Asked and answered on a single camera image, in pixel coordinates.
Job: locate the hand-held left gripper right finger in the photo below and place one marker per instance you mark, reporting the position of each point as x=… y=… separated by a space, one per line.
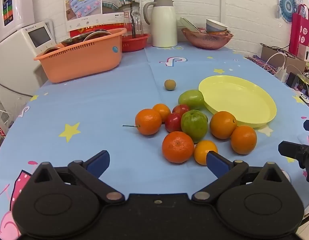
x=217 y=163

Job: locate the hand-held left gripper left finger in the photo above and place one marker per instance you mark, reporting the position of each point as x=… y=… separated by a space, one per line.
x=99 y=163

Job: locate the yellow orange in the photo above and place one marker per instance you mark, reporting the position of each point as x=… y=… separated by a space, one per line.
x=201 y=152

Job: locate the large tangerine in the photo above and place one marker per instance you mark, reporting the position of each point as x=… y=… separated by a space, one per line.
x=178 y=147

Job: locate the green apple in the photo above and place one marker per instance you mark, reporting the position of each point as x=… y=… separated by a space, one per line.
x=194 y=125
x=191 y=99

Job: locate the red plum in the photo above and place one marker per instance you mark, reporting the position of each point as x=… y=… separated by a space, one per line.
x=181 y=108
x=173 y=123

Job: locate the orange with green stem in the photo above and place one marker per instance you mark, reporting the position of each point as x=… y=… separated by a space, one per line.
x=148 y=121

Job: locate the yellow plastic plate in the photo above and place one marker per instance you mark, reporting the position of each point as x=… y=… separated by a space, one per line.
x=239 y=97

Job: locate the small orange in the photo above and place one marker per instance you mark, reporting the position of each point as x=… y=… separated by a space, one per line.
x=162 y=110

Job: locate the white round device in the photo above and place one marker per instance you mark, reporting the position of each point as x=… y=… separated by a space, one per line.
x=305 y=99

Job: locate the green circuit board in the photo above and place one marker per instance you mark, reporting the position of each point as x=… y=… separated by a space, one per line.
x=305 y=80

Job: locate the black power adapter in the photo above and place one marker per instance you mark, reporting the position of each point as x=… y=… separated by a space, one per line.
x=292 y=79

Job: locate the white power adapter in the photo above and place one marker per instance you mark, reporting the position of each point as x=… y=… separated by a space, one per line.
x=281 y=74

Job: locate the blue star print tablecloth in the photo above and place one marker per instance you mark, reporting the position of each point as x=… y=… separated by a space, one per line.
x=94 y=105

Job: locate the purple patterned cloth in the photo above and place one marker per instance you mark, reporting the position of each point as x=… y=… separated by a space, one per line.
x=259 y=62

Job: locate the cardboard box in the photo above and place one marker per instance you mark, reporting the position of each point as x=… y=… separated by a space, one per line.
x=272 y=52

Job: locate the brown longan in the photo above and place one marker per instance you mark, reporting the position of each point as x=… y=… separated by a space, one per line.
x=170 y=85

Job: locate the red gift bag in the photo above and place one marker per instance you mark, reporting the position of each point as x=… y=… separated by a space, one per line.
x=300 y=32

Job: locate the orange plastic basket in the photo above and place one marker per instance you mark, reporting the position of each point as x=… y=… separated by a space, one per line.
x=82 y=60

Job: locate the blue round fan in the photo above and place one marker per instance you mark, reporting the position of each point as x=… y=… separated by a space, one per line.
x=287 y=5

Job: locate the pink glass bowl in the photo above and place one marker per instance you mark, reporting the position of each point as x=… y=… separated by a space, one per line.
x=207 y=41

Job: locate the steel bowl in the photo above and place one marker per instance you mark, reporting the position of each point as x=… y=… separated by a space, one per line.
x=51 y=50

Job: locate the red plastic basket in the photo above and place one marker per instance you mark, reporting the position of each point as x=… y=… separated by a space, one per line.
x=134 y=43

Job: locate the orange rimmed bowl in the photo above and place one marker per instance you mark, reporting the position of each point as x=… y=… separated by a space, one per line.
x=225 y=32

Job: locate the steel plate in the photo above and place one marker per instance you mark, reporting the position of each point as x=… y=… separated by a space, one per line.
x=73 y=40

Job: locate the steel pot lid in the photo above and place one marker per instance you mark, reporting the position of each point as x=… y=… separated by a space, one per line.
x=99 y=33

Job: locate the white appliance with screen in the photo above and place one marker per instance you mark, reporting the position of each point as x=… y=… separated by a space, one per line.
x=19 y=60

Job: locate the white blue bowl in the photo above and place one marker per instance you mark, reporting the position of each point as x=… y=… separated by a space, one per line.
x=215 y=25

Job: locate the pale green plate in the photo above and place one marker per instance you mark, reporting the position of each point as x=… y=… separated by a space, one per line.
x=189 y=25

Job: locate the clear glass jar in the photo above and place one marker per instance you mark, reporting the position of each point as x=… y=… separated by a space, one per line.
x=134 y=22

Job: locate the white thermos jug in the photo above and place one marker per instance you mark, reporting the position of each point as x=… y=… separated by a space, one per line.
x=164 y=25

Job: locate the white wall conduit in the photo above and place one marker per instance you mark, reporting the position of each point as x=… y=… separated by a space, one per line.
x=220 y=0

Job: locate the wall poster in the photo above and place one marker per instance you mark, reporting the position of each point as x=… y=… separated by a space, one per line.
x=84 y=2

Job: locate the white wall water purifier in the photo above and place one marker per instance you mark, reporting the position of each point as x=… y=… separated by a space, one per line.
x=17 y=5

